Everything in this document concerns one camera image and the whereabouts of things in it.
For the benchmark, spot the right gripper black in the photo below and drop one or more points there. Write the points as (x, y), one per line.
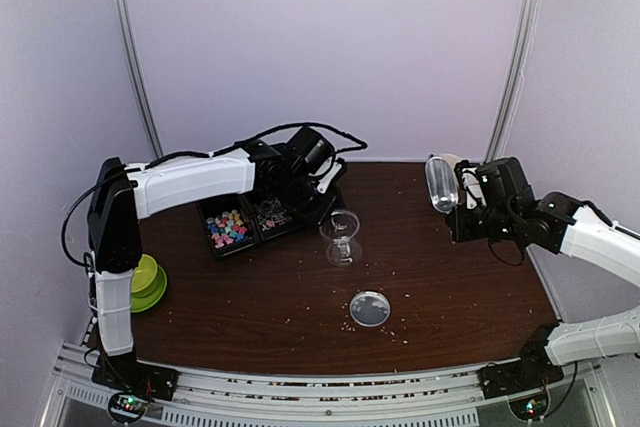
(461, 231)

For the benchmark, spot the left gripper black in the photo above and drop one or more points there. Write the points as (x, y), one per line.
(330, 202)

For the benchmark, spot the metal scoop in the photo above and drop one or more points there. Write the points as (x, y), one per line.
(442, 184)

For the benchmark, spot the clear plastic jar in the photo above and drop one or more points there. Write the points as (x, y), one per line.
(339, 230)

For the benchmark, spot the black three-compartment candy tray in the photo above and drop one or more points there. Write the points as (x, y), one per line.
(236, 222)

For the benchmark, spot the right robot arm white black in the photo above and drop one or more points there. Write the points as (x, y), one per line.
(569, 232)

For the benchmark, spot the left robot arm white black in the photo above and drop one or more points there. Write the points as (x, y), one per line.
(127, 194)

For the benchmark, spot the ceramic mug coral pattern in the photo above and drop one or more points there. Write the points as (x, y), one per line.
(451, 159)

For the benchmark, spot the round metal jar lid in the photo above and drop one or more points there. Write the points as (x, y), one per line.
(370, 309)

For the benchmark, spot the green bowl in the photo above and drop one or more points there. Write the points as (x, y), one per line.
(145, 276)

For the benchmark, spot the green plate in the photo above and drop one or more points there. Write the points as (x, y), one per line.
(143, 303)

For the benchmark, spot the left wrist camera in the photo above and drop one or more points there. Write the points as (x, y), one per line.
(328, 172)

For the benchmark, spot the right aluminium frame post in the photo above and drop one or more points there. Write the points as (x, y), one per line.
(514, 81)

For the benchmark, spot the aluminium frame post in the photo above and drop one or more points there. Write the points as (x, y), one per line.
(135, 72)
(514, 81)

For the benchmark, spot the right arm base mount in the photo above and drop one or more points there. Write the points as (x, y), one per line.
(532, 370)

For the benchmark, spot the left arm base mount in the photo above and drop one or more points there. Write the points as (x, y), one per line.
(126, 373)

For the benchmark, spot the left aluminium frame post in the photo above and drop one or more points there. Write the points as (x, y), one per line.
(135, 72)

